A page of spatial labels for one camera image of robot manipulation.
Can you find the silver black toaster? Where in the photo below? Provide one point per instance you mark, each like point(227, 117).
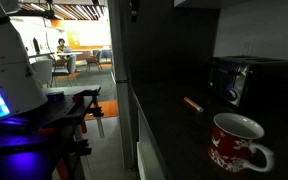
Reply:
point(247, 80)

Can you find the black robot mounting stand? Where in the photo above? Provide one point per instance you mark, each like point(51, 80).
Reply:
point(50, 113)

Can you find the brown chair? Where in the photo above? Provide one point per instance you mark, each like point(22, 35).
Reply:
point(94, 60)

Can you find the white wall outlet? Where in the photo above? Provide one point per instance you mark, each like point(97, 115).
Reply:
point(248, 48)

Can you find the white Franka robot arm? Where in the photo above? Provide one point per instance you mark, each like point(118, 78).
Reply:
point(7, 66)

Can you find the white table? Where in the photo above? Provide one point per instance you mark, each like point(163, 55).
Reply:
point(70, 53)

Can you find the orange marker with white cap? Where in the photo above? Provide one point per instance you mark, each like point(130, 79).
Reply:
point(192, 104)

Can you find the grey chair with wooden legs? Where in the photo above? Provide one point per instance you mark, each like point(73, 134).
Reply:
point(70, 66)

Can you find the grey office chair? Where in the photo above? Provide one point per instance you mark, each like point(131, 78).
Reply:
point(43, 70)

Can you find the grey pillar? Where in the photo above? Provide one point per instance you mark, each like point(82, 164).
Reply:
point(121, 66)

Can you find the red white floral mug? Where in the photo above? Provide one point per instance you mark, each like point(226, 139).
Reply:
point(232, 143)

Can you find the seated person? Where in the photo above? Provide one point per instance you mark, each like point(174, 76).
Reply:
point(61, 45)

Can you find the orange clamp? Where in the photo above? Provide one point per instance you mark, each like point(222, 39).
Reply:
point(62, 169)

